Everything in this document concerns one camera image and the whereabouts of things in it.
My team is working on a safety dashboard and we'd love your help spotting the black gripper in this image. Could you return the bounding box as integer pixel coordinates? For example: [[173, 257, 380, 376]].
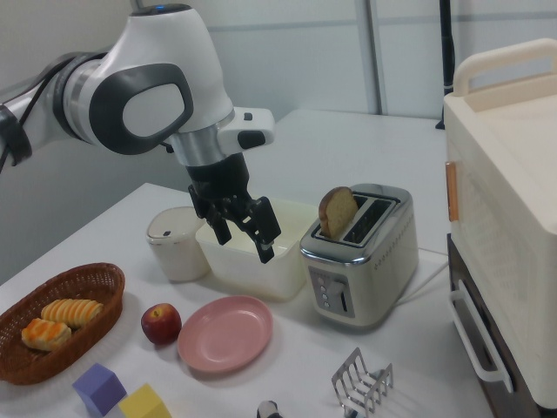
[[185, 152, 282, 265]]

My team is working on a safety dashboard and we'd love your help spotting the brown bread slice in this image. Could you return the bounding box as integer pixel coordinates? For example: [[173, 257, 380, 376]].
[[319, 185, 360, 239]]

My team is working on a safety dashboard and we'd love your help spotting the pink plate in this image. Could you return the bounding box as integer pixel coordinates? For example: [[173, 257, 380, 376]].
[[177, 295, 274, 374]]

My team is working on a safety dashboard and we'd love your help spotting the white square plastic tub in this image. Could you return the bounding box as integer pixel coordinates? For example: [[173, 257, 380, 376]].
[[194, 198, 321, 303]]

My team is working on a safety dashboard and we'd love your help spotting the cream lidded canister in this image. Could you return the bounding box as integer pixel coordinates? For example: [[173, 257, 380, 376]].
[[145, 206, 212, 282]]

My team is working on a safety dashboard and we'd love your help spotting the red apple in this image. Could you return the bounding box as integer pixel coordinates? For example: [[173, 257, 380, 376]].
[[140, 303, 183, 346]]

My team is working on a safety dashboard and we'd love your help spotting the cream and chrome toaster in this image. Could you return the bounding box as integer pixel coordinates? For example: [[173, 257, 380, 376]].
[[299, 183, 419, 333]]

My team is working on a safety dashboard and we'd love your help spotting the black and white figurine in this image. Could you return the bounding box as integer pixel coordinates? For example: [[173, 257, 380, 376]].
[[256, 399, 282, 418]]

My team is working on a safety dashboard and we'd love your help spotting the long striped yellow pastry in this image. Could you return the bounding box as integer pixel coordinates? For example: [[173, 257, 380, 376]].
[[41, 298, 104, 330]]

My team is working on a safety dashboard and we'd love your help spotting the brown wicker basket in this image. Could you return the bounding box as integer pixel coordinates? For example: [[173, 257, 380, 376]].
[[0, 261, 126, 387]]

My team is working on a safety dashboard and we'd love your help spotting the metal toast rack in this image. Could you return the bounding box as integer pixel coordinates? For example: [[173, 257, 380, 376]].
[[331, 347, 395, 415]]

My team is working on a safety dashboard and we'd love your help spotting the yellow cube block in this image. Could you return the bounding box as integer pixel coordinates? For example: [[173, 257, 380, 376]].
[[117, 383, 173, 418]]

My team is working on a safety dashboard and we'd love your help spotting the purple cube block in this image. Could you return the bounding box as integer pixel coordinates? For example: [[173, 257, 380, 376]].
[[71, 363, 127, 417]]

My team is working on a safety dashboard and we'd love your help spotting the short striped yellow pastry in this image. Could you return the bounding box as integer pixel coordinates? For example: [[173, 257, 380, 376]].
[[21, 318, 72, 352]]

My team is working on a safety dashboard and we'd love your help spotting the cream toy kitchen cabinet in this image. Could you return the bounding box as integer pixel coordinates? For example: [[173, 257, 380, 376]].
[[442, 37, 557, 410]]

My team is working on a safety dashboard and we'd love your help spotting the black pole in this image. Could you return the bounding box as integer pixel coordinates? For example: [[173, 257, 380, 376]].
[[436, 0, 457, 130]]

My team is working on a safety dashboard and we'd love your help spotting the white toaster cable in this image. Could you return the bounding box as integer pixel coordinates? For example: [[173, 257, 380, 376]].
[[398, 260, 450, 306]]

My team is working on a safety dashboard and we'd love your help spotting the dark oven door white handle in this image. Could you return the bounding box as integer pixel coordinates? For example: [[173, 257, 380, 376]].
[[446, 233, 545, 418]]

